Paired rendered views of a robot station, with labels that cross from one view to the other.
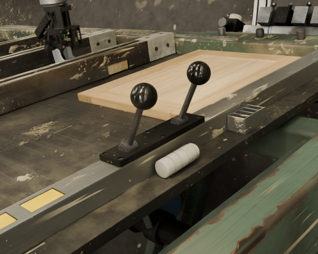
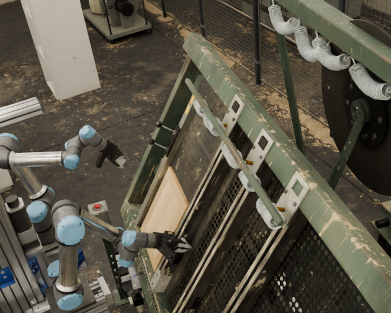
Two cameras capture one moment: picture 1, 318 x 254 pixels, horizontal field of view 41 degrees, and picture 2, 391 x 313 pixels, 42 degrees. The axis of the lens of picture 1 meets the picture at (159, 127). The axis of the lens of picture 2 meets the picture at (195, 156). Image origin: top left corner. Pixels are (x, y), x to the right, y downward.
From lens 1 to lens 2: 310 cm
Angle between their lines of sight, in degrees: 95
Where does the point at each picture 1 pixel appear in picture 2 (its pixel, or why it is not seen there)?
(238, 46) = (144, 252)
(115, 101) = (179, 190)
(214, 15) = not seen: outside the picture
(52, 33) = (168, 235)
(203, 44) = (150, 269)
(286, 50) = not seen: hidden behind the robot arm
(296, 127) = not seen: hidden behind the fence
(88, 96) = (184, 201)
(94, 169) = (181, 124)
